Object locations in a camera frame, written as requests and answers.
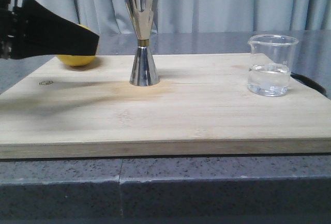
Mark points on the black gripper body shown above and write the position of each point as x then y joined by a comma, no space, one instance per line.
9,29

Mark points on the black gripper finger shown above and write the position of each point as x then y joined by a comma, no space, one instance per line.
38,31

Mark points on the steel double jigger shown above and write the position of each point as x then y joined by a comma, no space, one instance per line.
141,13

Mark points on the clear glass beaker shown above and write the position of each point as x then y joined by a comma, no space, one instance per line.
271,60

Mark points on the yellow lemon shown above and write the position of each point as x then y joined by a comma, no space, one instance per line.
77,60

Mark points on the wooden cutting board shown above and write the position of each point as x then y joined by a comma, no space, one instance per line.
200,106

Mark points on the grey curtain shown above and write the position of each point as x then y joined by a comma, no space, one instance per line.
200,16

